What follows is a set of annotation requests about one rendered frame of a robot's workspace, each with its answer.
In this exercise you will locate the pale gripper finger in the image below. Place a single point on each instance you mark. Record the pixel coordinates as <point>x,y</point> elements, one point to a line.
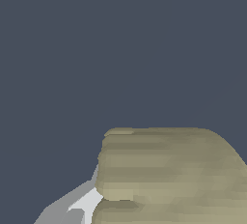
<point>76,204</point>

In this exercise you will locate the olive tan blocky object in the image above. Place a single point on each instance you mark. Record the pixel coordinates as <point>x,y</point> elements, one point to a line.
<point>170,176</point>

